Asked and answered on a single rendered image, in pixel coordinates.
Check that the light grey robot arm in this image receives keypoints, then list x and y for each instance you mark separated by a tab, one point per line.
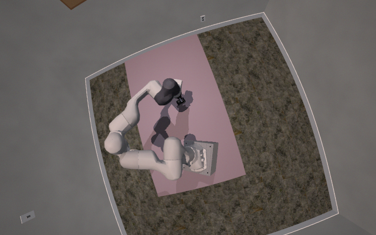
175	154

